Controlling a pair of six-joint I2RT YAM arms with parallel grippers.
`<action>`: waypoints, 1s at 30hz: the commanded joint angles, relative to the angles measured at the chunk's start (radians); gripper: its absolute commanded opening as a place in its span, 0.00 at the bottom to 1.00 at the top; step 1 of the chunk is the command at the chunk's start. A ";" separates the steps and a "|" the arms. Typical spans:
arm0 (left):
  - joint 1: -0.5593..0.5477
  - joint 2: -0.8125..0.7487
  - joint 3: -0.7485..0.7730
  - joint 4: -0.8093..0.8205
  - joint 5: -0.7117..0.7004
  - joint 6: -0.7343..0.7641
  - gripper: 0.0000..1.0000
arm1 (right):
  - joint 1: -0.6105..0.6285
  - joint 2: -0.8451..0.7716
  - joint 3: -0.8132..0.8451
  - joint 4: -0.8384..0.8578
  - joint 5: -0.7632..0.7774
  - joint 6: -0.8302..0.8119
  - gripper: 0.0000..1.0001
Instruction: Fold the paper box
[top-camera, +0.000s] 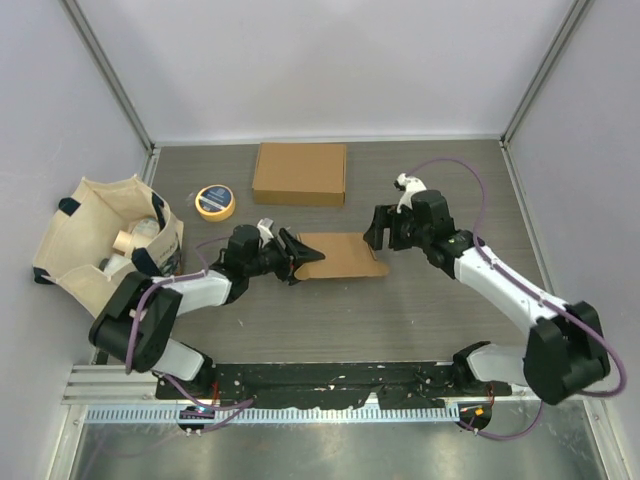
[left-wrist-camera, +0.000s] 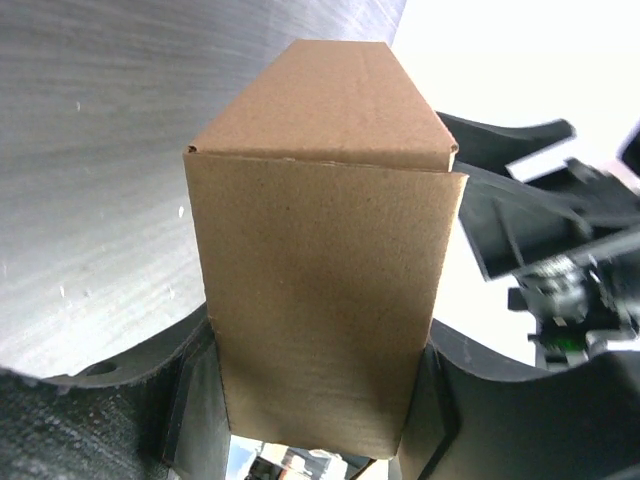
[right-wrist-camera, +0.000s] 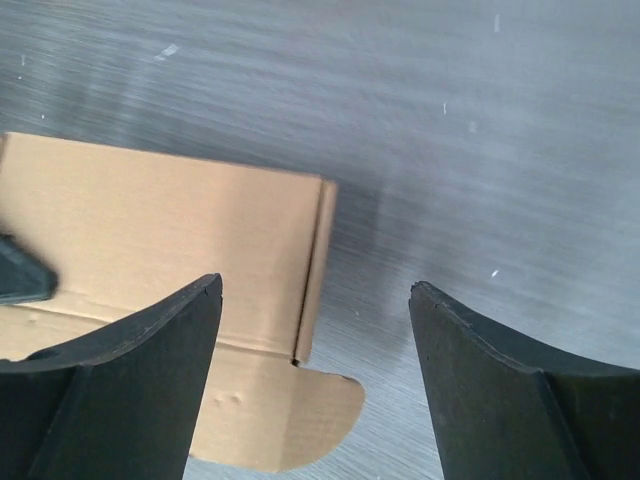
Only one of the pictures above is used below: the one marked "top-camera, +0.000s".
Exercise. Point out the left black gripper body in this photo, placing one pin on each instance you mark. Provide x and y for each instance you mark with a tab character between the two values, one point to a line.
274	259

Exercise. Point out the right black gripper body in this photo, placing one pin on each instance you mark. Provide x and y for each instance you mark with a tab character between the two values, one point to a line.
406	233

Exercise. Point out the large brown cardboard box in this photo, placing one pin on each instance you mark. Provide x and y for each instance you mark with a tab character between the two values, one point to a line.
300	174

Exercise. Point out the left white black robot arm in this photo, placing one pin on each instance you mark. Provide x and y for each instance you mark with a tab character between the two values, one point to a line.
136	324

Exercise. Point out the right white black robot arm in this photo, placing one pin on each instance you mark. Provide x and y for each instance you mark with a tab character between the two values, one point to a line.
563	354

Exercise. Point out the yellow masking tape roll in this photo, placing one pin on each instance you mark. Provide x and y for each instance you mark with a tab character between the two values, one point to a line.
215	203

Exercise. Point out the cardboard tube in bag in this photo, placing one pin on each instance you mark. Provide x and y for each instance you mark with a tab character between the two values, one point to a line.
124	242

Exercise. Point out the beige canvas tote bag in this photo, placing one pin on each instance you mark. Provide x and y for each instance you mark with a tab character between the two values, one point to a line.
82	232

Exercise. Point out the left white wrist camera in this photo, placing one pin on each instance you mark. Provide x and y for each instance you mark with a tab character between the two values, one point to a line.
265	226

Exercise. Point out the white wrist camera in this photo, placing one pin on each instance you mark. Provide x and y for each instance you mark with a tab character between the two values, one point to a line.
265	226
408	185

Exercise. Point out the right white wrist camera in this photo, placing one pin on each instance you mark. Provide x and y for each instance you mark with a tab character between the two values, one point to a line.
408	185

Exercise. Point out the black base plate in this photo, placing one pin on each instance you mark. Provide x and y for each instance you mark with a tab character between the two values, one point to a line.
336	386

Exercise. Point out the white slotted cable duct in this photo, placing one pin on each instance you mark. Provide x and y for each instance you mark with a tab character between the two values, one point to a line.
185	414

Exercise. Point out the right aluminium frame post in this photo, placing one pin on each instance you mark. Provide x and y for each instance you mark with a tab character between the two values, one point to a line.
570	24

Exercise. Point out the aluminium frame post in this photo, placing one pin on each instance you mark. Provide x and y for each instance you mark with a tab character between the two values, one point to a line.
570	24
81	24

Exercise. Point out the left aluminium frame post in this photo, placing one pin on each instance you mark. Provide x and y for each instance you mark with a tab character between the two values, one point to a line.
81	24

